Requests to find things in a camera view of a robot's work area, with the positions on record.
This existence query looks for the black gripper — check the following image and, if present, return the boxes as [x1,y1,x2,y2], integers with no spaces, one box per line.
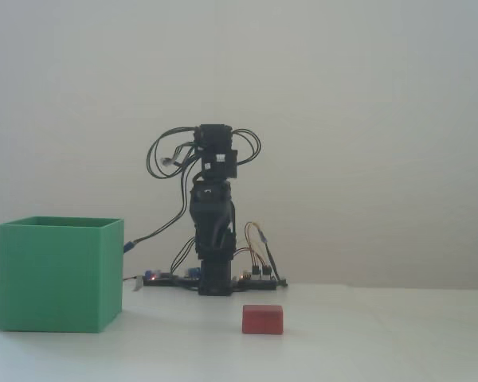
[189,149,239,260]

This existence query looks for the red block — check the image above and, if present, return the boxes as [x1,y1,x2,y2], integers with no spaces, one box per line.
[241,304,284,335]

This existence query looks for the green plastic bin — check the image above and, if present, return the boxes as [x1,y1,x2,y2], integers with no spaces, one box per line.
[0,216,125,333]

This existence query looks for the circuit board with blue parts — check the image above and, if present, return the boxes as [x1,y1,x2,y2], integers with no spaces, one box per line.
[143,269,202,288]

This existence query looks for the coloured jumper wires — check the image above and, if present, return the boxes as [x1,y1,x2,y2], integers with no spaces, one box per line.
[234,221,272,276]

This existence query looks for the electronics board with wires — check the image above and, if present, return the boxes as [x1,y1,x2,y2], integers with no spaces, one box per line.
[257,229,288,287]

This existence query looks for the circuit board with jumper wires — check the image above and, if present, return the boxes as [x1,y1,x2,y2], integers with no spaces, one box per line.
[234,269,288,290]

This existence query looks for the cable with blue plug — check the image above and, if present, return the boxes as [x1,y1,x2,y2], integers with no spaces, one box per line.
[122,206,186,255]

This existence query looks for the black looped servo cable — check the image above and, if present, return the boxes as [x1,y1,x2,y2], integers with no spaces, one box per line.
[145,125,264,279]

